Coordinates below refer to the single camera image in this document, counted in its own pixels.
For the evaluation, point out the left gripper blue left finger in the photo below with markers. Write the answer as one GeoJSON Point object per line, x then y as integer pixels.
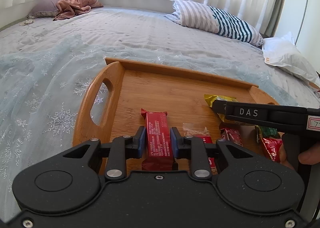
{"type": "Point", "coordinates": [126, 145]}

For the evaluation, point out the light blue snowflake tulle cloth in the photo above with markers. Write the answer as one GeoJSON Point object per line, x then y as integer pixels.
{"type": "Point", "coordinates": [41, 92]}

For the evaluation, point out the small red candy pack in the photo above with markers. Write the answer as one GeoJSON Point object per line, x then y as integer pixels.
{"type": "Point", "coordinates": [230, 132]}

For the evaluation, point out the white pillow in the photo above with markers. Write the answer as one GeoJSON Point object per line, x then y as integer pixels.
{"type": "Point", "coordinates": [282, 52]}

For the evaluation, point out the purple pillow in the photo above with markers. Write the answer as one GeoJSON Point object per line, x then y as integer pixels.
{"type": "Point", "coordinates": [44, 8]}

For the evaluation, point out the right green drape curtain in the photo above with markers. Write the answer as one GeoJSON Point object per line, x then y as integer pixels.
{"type": "Point", "coordinates": [274, 19]}

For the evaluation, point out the red nuts snack bag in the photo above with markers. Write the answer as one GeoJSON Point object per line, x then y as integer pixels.
{"type": "Point", "coordinates": [271, 147]}

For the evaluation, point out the wooden serving tray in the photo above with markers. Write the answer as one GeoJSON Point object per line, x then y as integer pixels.
{"type": "Point", "coordinates": [113, 101]}

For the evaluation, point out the striped pillow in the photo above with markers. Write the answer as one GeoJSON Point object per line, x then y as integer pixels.
{"type": "Point", "coordinates": [214, 20]}

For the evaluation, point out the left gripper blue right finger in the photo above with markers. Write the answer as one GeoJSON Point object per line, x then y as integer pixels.
{"type": "Point", "coordinates": [180, 152]}

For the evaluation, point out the red wafer bar pack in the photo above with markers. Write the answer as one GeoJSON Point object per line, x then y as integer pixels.
{"type": "Point", "coordinates": [160, 156]}

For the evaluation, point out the red Biscoff biscuit pack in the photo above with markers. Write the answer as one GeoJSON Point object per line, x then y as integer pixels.
{"type": "Point", "coordinates": [202, 132]}

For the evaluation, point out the small trinket on bed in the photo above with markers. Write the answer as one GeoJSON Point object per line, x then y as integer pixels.
{"type": "Point", "coordinates": [27, 22]}

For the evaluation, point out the person right hand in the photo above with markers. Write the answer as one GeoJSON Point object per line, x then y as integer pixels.
{"type": "Point", "coordinates": [309, 157]}

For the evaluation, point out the grey bed sheet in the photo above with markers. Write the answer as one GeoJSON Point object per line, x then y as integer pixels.
{"type": "Point", "coordinates": [148, 30]}

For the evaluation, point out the pink crumpled blanket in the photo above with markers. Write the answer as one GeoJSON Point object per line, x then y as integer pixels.
{"type": "Point", "coordinates": [68, 9]}

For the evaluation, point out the yellow snack packet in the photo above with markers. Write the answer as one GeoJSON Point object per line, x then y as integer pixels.
{"type": "Point", "coordinates": [217, 103]}

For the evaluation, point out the green peas snack bag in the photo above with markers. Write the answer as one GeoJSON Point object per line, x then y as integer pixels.
{"type": "Point", "coordinates": [265, 132]}

